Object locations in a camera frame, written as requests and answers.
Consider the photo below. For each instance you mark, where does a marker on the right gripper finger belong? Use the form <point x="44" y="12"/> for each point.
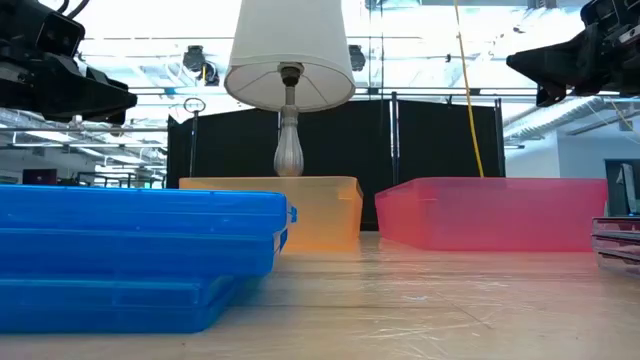
<point x="560" y="62"/>
<point x="550" y="95"/>

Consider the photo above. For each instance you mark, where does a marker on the corrugated grey ceiling duct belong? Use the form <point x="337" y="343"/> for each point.
<point x="550" y="122"/>

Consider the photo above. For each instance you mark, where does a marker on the white shade table lamp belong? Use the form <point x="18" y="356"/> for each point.
<point x="290" y="40"/>

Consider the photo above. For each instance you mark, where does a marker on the red translucent plastic bin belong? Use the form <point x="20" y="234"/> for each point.
<point x="490" y="215"/>

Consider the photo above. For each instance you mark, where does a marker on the orange translucent plastic bin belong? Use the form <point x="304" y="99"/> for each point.
<point x="325" y="210"/>

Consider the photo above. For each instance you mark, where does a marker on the dark background monitor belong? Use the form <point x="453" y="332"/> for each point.
<point x="40" y="177"/>

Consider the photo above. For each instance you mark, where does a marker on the black partition screen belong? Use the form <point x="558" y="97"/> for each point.
<point x="440" y="140"/>

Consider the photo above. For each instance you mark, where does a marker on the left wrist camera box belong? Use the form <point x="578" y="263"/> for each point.
<point x="60" y="32"/>

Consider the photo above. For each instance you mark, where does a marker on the clear jewel case black tray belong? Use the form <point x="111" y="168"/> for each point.
<point x="620" y="225"/>
<point x="620" y="245"/>
<point x="622" y="265"/>

